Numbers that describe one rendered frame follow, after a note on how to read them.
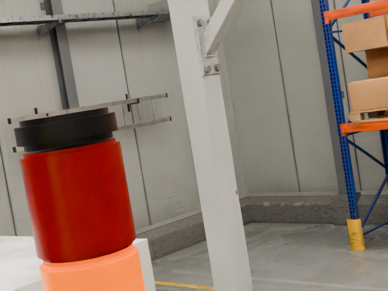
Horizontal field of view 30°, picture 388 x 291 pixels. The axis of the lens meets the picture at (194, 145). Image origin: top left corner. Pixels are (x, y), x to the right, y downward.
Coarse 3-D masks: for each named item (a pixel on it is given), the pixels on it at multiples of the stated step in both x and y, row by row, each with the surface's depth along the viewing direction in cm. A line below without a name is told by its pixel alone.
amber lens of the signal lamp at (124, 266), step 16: (112, 256) 35; (128, 256) 35; (48, 272) 35; (64, 272) 34; (80, 272) 34; (96, 272) 34; (112, 272) 34; (128, 272) 35; (48, 288) 35; (64, 288) 34; (80, 288) 34; (96, 288) 34; (112, 288) 34; (128, 288) 35; (144, 288) 37
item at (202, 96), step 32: (192, 0) 286; (192, 32) 287; (192, 64) 289; (192, 96) 292; (192, 128) 295; (224, 128) 296; (224, 160) 294; (224, 192) 293; (224, 224) 293; (224, 256) 295; (224, 288) 298
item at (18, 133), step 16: (80, 112) 34; (96, 112) 34; (112, 112) 36; (16, 128) 34; (32, 128) 34; (48, 128) 33; (64, 128) 33; (80, 128) 34; (96, 128) 34; (112, 128) 35; (32, 144) 34; (48, 144) 34; (64, 144) 34
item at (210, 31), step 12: (228, 0) 277; (240, 0) 278; (216, 12) 281; (228, 12) 278; (204, 24) 290; (216, 24) 282; (228, 24) 284; (204, 36) 287; (216, 36) 284; (204, 48) 288; (216, 48) 290; (204, 60) 288; (216, 60) 294; (204, 72) 288; (216, 72) 293
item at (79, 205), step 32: (32, 160) 34; (64, 160) 33; (96, 160) 34; (32, 192) 34; (64, 192) 34; (96, 192) 34; (128, 192) 36; (32, 224) 35; (64, 224) 34; (96, 224) 34; (128, 224) 35; (64, 256) 34; (96, 256) 34
